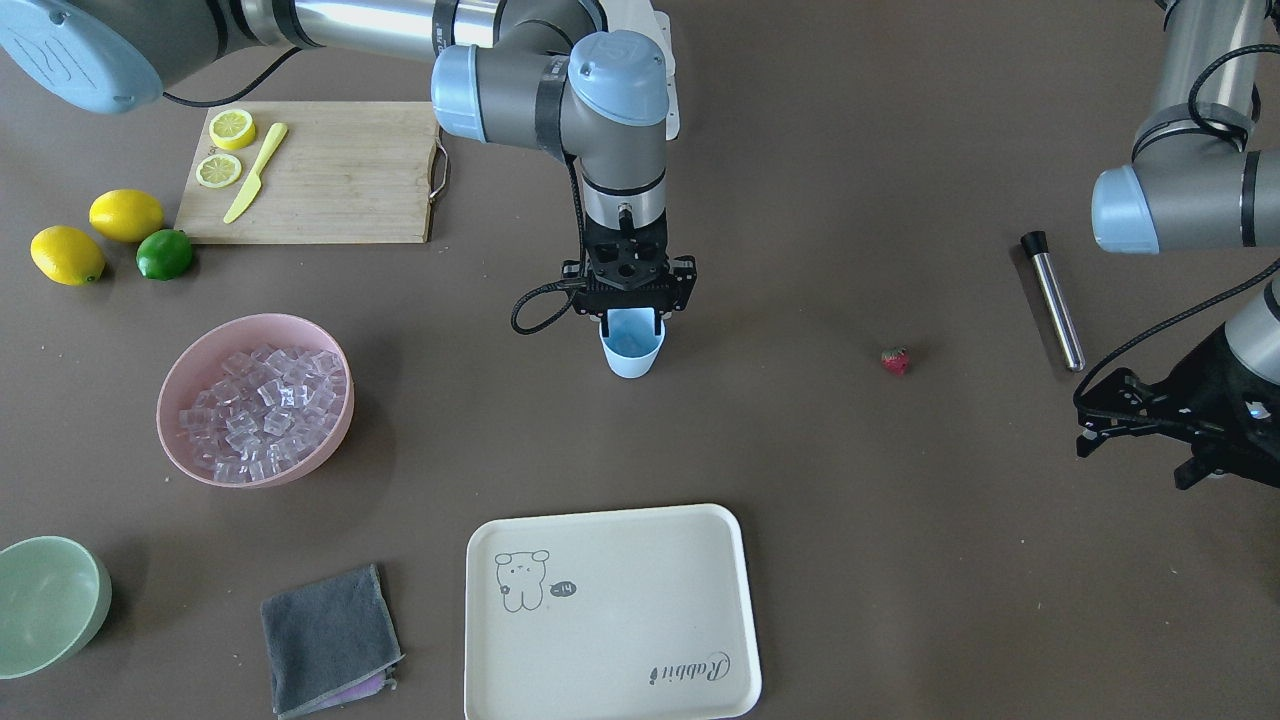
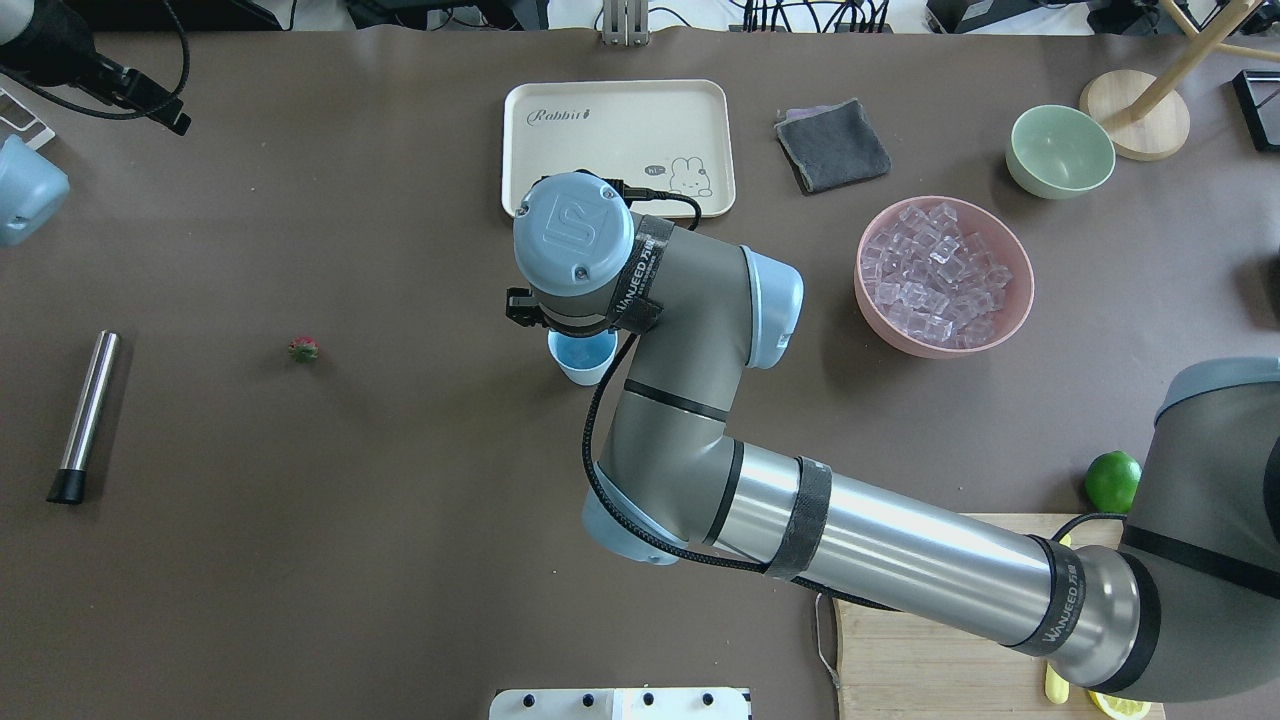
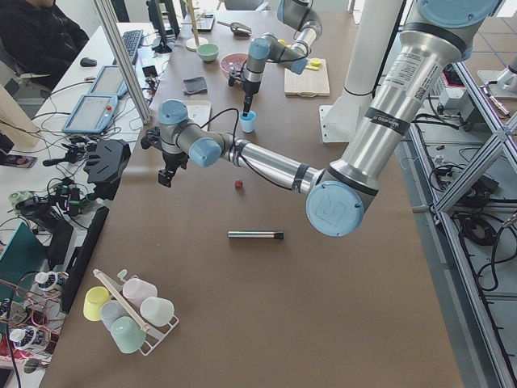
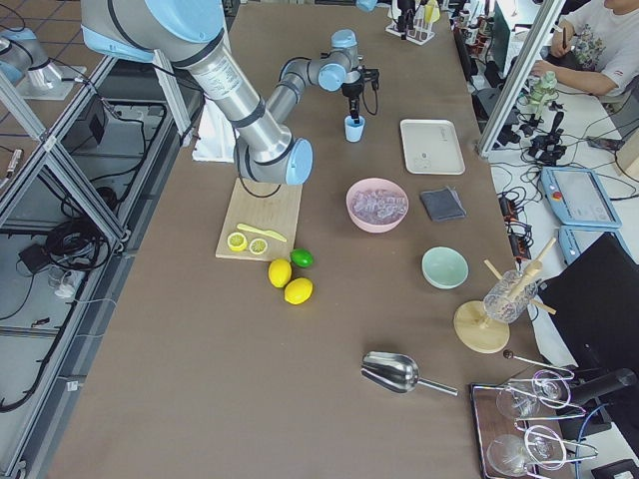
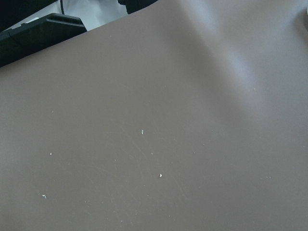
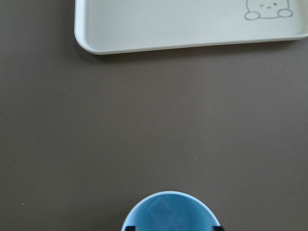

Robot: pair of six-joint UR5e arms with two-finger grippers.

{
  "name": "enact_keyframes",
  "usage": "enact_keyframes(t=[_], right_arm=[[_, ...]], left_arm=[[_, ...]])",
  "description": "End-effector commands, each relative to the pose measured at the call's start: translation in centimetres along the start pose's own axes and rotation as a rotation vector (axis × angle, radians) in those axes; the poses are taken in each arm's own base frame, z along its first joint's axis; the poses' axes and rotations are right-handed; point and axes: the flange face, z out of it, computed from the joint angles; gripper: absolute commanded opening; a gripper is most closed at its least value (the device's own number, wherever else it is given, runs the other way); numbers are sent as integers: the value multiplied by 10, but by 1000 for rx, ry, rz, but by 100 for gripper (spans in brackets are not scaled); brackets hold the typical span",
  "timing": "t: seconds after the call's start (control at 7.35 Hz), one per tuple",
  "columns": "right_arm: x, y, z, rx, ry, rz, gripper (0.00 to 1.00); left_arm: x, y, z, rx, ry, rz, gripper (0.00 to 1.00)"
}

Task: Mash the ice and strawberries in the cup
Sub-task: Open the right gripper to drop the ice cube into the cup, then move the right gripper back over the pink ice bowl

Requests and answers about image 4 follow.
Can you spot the seated person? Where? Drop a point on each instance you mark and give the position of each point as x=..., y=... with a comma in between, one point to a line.
x=603, y=36

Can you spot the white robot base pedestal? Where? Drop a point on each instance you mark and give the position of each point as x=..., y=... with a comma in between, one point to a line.
x=215, y=138

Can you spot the upper wine glass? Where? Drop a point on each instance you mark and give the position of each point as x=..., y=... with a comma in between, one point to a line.
x=522, y=398

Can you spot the lower teach pendant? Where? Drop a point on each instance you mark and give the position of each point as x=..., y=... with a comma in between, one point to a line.
x=573, y=240

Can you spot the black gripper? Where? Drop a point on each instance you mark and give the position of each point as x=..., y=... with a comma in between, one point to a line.
x=352, y=91
x=404, y=6

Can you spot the steel ice scoop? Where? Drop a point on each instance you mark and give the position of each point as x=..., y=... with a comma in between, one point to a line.
x=398, y=373

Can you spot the lemon slice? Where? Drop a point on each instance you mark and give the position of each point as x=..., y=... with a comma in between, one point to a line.
x=258, y=246
x=237, y=241

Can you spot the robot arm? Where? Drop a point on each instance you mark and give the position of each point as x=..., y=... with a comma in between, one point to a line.
x=191, y=36
x=369, y=5

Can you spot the brown table mat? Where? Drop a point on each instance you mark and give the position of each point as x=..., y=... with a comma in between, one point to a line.
x=206, y=372

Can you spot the upper lemon slice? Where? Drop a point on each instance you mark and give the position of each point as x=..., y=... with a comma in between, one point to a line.
x=258, y=246

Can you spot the green lime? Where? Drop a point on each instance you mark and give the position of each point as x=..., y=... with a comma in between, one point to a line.
x=301, y=257

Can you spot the aluminium frame post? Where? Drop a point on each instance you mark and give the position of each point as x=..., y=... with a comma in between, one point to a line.
x=535, y=39

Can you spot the lower lemon slice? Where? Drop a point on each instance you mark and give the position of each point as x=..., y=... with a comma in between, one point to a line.
x=237, y=241

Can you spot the mint green bowl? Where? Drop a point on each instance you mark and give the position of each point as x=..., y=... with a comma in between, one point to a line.
x=444, y=267

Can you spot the upper teach pendant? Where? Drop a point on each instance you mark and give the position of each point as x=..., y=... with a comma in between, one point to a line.
x=578, y=198

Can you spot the grey folded cloth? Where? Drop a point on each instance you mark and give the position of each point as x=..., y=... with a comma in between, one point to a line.
x=443, y=205

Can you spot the aluminium frame enclosure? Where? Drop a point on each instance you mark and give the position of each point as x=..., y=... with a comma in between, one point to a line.
x=74, y=210

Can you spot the wooden cup tree stand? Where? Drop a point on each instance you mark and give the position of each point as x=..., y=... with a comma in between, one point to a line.
x=483, y=325

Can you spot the wine glass rack tray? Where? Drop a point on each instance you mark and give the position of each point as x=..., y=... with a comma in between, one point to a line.
x=491, y=408

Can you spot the lower wine glass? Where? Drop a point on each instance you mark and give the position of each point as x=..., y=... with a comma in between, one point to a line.
x=539, y=449

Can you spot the clear ice cubes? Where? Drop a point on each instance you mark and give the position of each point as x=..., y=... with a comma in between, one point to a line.
x=378, y=206

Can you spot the whole yellow lemon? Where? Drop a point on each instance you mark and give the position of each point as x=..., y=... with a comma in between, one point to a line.
x=280, y=272

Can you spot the clear textured glass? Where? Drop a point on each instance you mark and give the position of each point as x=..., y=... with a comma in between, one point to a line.
x=501, y=304

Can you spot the white wire cup rack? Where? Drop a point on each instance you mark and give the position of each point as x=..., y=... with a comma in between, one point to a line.
x=421, y=31

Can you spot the pink bowl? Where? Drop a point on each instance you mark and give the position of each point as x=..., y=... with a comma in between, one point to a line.
x=373, y=183

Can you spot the teach pendant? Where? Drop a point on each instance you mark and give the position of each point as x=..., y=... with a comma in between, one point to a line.
x=578, y=198
x=573, y=240

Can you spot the black monitor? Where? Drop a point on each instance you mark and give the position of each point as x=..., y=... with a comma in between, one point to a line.
x=596, y=302

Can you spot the wooden cutting board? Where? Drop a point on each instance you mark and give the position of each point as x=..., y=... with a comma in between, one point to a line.
x=265, y=207

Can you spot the light blue plastic cup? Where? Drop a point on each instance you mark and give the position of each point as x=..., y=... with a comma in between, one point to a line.
x=353, y=128

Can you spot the yellow plastic knife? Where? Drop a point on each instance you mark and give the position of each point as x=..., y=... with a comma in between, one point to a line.
x=266, y=233

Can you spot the cream rabbit tray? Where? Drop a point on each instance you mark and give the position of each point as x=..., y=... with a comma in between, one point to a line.
x=431, y=147

